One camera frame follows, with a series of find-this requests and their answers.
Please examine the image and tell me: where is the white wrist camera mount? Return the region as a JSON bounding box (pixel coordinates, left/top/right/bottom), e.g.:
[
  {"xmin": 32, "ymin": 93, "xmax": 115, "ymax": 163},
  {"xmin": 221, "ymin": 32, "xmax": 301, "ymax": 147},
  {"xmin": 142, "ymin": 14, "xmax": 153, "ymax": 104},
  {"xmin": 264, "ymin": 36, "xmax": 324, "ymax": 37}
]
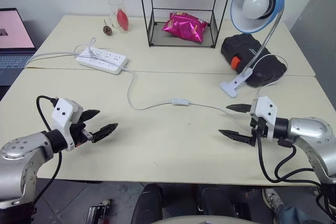
[
  {"xmin": 249, "ymin": 95, "xmax": 279, "ymax": 140},
  {"xmin": 50, "ymin": 98, "xmax": 85, "ymax": 152}
]

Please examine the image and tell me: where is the laptop with pink screen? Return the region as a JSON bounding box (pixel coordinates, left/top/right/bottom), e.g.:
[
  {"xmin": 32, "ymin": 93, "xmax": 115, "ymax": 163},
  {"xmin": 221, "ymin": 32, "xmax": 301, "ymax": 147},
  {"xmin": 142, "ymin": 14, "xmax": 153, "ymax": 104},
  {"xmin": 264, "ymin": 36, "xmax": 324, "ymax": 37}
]
[{"xmin": 0, "ymin": 7, "xmax": 38, "ymax": 86}]

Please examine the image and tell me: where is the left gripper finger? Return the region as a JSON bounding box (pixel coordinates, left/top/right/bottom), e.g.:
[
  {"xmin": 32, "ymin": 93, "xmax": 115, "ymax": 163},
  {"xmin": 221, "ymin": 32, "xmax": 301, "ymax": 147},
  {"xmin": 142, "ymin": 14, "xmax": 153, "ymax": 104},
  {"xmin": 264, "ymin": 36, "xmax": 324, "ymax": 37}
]
[
  {"xmin": 91, "ymin": 123, "xmax": 119, "ymax": 144},
  {"xmin": 79, "ymin": 109, "xmax": 101, "ymax": 123}
]

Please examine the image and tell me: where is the pink snack bag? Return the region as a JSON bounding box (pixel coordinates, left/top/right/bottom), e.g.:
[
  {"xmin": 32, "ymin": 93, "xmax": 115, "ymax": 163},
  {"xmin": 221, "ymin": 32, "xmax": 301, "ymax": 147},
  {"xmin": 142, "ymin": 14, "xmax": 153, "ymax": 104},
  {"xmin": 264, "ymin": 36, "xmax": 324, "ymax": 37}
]
[{"xmin": 161, "ymin": 11, "xmax": 209, "ymax": 44}]

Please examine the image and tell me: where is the black metal floor bracket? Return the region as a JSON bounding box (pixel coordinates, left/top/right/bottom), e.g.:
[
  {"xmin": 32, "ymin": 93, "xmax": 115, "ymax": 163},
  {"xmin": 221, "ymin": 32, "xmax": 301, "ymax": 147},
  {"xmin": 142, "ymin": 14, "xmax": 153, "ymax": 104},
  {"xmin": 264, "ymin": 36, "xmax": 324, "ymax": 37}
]
[{"xmin": 85, "ymin": 198, "xmax": 112, "ymax": 224}]

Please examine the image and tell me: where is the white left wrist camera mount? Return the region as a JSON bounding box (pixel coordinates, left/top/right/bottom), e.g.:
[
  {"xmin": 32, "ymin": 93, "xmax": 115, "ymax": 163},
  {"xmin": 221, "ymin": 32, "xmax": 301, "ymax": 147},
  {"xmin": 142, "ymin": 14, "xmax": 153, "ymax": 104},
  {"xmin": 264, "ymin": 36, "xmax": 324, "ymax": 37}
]
[{"xmin": 50, "ymin": 98, "xmax": 85, "ymax": 152}]

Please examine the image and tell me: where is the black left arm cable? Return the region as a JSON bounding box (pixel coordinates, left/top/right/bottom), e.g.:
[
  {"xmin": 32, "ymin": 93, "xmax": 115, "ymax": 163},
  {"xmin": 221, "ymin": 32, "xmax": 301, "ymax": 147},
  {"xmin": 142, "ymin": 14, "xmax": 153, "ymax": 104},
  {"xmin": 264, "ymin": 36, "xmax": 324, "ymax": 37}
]
[{"xmin": 35, "ymin": 95, "xmax": 63, "ymax": 205}]

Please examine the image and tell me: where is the white lamp cord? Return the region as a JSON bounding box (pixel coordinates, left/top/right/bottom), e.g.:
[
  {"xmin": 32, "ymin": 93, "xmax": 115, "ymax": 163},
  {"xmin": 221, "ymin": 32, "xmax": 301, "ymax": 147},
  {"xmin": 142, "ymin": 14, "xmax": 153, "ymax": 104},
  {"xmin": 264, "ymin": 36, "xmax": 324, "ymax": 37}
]
[{"xmin": 121, "ymin": 52, "xmax": 289, "ymax": 116}]

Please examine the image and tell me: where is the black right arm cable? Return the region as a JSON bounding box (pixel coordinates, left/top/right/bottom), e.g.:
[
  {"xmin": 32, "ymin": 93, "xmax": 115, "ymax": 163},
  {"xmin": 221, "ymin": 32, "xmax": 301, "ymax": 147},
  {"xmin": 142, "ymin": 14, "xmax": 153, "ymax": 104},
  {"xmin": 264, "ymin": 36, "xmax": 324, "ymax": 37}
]
[{"xmin": 256, "ymin": 134, "xmax": 336, "ymax": 221}]

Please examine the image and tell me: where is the dark rounded shape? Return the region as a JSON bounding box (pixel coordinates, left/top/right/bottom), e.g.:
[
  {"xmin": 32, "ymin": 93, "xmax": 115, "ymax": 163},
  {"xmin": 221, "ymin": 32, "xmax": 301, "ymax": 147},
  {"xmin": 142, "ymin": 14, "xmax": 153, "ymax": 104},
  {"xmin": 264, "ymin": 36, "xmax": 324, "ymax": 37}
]
[
  {"xmin": 196, "ymin": 185, "xmax": 237, "ymax": 220},
  {"xmin": 131, "ymin": 183, "xmax": 164, "ymax": 224}
]

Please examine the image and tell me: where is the beige rounded robot body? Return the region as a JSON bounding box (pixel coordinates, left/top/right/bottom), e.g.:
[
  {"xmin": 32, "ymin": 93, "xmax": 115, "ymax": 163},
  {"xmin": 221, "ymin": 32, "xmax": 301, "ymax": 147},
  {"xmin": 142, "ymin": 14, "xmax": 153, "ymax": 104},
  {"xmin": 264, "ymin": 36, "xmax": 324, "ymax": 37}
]
[{"xmin": 154, "ymin": 214, "xmax": 256, "ymax": 224}]

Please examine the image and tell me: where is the blue clip desk lamp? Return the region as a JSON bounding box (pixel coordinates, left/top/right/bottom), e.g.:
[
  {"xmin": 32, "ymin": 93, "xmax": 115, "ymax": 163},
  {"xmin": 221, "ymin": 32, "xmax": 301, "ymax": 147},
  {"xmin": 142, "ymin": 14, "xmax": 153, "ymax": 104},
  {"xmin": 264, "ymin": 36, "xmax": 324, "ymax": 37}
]
[{"xmin": 219, "ymin": 0, "xmax": 286, "ymax": 99}]

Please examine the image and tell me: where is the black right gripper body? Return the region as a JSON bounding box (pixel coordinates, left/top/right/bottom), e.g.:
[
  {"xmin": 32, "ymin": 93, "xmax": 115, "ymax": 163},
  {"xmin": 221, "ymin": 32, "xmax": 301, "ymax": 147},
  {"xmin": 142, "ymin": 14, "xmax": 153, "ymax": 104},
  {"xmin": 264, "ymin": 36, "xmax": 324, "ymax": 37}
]
[{"xmin": 249, "ymin": 115, "xmax": 267, "ymax": 148}]

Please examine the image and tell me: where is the black case with orange latch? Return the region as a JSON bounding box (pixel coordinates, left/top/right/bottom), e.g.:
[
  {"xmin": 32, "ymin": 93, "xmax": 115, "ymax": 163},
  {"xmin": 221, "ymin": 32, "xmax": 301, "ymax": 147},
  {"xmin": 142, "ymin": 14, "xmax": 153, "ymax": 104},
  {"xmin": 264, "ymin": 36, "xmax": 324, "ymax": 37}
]
[{"xmin": 220, "ymin": 34, "xmax": 287, "ymax": 88}]

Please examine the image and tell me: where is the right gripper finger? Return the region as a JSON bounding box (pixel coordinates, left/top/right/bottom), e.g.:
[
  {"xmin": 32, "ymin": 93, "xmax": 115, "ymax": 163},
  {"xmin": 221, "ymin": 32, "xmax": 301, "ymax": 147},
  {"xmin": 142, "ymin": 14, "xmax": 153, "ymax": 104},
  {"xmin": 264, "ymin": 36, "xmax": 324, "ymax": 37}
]
[
  {"xmin": 226, "ymin": 103, "xmax": 253, "ymax": 114},
  {"xmin": 218, "ymin": 129, "xmax": 254, "ymax": 145}
]

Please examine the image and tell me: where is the blue jeans leg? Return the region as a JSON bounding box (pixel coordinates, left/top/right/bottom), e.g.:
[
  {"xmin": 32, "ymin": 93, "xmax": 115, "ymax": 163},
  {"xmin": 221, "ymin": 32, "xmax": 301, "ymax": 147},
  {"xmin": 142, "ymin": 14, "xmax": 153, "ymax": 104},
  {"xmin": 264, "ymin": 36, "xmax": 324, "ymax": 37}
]
[{"xmin": 272, "ymin": 205, "xmax": 328, "ymax": 224}]

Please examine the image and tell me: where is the white power strip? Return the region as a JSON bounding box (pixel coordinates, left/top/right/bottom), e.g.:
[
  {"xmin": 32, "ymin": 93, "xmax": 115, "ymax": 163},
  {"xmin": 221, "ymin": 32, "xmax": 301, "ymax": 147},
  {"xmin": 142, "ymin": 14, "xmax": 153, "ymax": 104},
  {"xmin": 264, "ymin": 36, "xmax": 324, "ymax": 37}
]
[{"xmin": 76, "ymin": 47, "xmax": 130, "ymax": 76}]

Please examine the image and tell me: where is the white power strip cable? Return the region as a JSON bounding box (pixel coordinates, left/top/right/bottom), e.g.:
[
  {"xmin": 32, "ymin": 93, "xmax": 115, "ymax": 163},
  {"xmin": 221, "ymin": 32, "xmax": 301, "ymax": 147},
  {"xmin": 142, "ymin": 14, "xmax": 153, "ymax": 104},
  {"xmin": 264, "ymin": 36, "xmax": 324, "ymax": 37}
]
[{"xmin": 24, "ymin": 37, "xmax": 97, "ymax": 69}]

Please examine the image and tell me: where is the red bulb-shaped object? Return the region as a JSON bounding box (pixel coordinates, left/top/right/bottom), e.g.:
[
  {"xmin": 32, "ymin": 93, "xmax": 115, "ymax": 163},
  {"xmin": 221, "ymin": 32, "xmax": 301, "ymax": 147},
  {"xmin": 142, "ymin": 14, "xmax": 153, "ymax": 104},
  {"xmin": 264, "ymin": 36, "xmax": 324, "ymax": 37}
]
[{"xmin": 115, "ymin": 8, "xmax": 130, "ymax": 31}]

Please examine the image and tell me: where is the black wire rack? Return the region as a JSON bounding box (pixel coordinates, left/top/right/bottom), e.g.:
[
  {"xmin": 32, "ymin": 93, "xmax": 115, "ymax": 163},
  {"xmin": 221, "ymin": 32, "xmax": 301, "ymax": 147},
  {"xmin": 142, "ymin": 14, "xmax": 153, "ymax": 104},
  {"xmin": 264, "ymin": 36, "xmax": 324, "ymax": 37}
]
[{"xmin": 136, "ymin": 0, "xmax": 236, "ymax": 49}]

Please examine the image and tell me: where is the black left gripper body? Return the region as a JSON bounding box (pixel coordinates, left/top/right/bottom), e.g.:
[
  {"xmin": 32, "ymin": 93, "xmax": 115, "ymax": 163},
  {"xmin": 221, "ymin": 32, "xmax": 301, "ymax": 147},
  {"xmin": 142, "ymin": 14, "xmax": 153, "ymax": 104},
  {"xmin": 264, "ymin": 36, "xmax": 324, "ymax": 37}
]
[{"xmin": 69, "ymin": 120, "xmax": 95, "ymax": 147}]

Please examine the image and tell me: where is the clear glass cup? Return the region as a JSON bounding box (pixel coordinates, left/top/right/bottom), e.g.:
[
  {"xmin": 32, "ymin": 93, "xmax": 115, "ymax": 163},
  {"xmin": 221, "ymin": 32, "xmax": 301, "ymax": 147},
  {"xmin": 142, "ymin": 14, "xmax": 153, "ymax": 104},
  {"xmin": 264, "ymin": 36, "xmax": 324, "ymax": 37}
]
[{"xmin": 108, "ymin": 0, "xmax": 132, "ymax": 34}]

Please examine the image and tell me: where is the grey worn shoe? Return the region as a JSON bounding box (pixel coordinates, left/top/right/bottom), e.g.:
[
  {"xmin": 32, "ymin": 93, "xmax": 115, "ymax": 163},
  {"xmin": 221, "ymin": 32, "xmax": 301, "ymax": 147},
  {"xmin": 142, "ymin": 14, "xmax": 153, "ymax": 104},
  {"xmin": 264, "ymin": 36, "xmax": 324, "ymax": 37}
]
[{"xmin": 261, "ymin": 187, "xmax": 286, "ymax": 220}]

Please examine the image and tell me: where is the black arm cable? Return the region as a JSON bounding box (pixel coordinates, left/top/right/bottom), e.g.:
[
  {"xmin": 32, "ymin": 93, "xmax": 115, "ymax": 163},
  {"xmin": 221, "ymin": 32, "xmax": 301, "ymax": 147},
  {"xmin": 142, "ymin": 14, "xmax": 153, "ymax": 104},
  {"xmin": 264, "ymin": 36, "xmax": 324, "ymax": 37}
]
[
  {"xmin": 35, "ymin": 95, "xmax": 63, "ymax": 205},
  {"xmin": 256, "ymin": 134, "xmax": 336, "ymax": 221}
]

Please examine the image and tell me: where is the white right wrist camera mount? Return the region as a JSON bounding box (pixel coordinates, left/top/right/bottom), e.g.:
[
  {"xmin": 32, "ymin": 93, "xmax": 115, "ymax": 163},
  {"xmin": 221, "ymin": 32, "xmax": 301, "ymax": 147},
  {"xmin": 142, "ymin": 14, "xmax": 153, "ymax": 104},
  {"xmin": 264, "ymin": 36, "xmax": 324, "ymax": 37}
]
[{"xmin": 249, "ymin": 95, "xmax": 279, "ymax": 140}]

